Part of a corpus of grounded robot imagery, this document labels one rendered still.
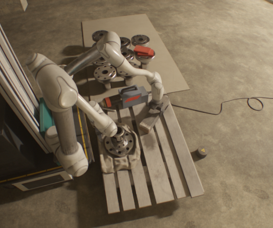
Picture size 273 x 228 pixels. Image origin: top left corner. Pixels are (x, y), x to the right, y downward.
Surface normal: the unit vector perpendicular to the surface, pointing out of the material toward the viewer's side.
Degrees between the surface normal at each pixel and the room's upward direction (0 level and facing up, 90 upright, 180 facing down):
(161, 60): 0
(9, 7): 90
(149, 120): 0
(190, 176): 0
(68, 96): 85
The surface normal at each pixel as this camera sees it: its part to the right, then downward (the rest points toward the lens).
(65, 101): 0.68, 0.51
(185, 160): 0.00, -0.61
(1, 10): 0.20, 0.78
